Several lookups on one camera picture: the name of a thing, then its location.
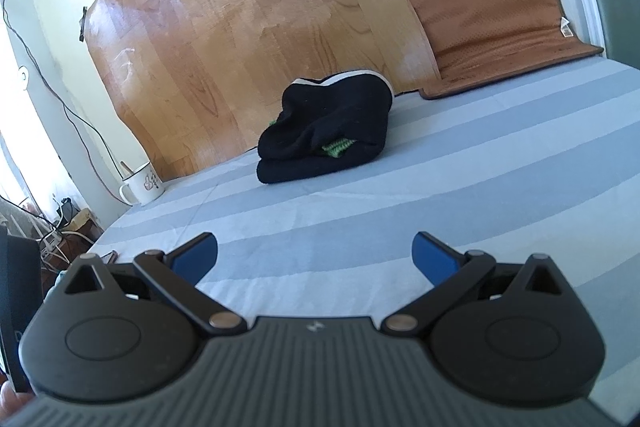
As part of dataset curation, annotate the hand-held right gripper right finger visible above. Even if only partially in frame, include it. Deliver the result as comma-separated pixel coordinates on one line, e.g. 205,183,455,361
382,232,571,335

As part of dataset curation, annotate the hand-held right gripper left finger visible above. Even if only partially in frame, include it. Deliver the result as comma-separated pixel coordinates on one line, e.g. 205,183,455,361
62,233,246,338

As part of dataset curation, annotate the black knit sweater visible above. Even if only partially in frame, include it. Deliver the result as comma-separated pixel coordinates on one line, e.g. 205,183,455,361
256,70,393,185

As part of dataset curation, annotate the white power strip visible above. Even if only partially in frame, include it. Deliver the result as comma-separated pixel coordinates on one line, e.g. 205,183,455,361
40,228,67,259

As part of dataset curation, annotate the striped blue bedsheet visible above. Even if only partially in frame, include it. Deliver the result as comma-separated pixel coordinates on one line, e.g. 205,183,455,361
97,57,640,343

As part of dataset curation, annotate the white enamel mug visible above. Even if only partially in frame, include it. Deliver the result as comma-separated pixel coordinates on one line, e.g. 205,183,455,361
118,161,166,206

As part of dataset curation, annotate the wooden board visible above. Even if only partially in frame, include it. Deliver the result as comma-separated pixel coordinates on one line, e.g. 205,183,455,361
82,0,441,180

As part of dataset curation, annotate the brown seat mat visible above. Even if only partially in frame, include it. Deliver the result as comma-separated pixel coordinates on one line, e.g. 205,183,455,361
394,0,606,100

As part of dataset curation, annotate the black wall cable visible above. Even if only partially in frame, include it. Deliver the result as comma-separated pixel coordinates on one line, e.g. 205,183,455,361
0,0,127,208

